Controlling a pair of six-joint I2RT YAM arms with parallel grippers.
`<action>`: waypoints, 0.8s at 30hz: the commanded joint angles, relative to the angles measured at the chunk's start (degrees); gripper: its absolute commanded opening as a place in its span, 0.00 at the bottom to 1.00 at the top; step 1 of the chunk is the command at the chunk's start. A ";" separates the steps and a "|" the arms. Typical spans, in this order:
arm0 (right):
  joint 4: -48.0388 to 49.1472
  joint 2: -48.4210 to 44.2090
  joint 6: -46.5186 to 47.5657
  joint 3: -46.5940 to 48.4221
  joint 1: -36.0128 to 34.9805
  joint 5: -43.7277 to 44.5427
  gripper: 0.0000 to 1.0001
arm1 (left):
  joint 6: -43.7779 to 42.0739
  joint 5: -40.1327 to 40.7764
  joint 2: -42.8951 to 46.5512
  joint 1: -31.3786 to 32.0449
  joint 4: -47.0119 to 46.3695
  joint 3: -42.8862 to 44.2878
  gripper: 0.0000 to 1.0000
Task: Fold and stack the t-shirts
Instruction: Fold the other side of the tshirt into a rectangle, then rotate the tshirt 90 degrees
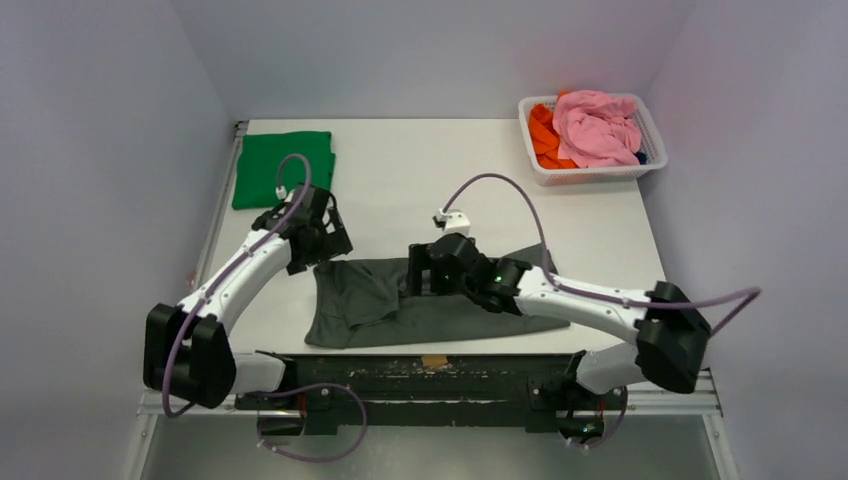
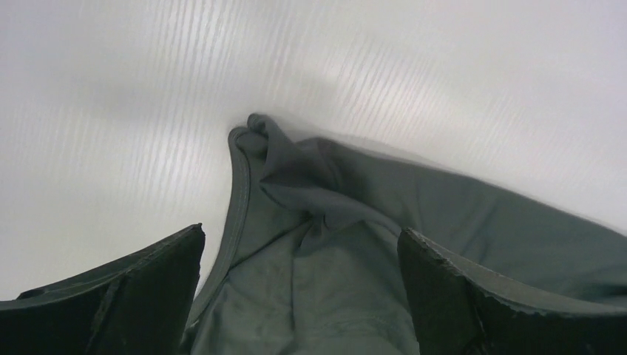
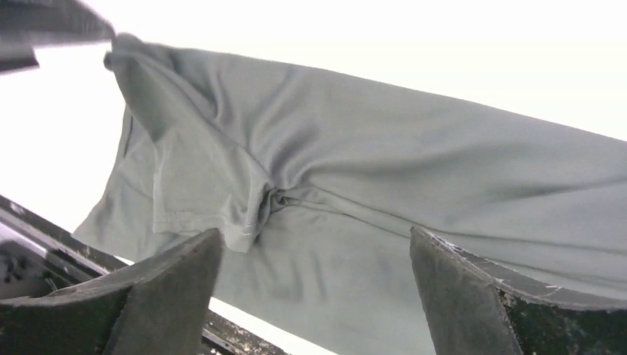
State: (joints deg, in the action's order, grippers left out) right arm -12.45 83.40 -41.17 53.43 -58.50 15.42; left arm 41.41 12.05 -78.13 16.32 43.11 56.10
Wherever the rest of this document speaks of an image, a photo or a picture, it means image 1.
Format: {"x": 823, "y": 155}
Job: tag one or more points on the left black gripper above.
{"x": 333, "y": 234}

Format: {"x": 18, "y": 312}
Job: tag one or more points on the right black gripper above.
{"x": 420, "y": 269}

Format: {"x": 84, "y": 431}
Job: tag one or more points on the dark grey t-shirt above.
{"x": 364, "y": 303}

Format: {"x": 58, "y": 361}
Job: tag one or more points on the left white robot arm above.
{"x": 187, "y": 352}

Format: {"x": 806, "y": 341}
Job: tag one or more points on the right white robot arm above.
{"x": 662, "y": 338}

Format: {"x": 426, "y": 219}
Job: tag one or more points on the brown tape piece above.
{"x": 434, "y": 362}

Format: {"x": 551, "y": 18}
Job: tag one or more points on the folded green t-shirt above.
{"x": 258, "y": 173}

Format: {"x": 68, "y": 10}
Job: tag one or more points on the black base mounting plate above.
{"x": 533, "y": 392}

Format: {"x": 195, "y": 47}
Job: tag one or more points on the orange t-shirt in basket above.
{"x": 545, "y": 140}

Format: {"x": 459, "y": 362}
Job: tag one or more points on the pink crumpled t-shirt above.
{"x": 597, "y": 130}

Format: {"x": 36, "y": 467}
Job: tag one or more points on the white plastic laundry basket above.
{"x": 652, "y": 146}

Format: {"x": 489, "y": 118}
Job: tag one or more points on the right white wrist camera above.
{"x": 452, "y": 221}

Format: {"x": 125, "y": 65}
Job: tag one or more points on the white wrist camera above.
{"x": 452, "y": 221}
{"x": 281, "y": 193}

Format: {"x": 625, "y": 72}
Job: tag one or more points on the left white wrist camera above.
{"x": 281, "y": 193}

